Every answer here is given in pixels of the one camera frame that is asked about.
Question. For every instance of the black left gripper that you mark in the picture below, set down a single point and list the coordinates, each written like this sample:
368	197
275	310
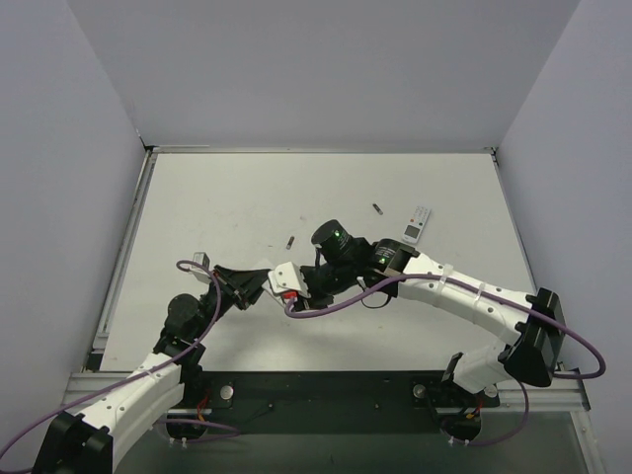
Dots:
233	289

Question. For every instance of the long white remote control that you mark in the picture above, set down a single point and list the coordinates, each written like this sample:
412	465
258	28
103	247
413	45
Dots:
272	290

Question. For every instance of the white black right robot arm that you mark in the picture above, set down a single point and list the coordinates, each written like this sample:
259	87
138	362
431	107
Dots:
526	325

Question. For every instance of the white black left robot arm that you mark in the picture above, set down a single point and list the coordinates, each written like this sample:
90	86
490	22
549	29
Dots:
97	438

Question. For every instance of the black battery near small remote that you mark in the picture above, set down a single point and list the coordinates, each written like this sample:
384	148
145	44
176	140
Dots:
377	209

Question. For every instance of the small white remote with buttons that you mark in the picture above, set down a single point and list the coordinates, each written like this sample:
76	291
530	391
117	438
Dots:
416	225

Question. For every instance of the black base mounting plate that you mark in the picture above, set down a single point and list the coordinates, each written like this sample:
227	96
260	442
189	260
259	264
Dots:
322	403

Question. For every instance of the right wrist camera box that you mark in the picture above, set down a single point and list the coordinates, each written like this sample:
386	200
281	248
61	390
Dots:
289	279

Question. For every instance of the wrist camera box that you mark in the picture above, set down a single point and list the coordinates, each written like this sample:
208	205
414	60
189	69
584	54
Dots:
289	279
202	264

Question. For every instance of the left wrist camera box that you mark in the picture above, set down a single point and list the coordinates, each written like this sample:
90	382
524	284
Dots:
202	264

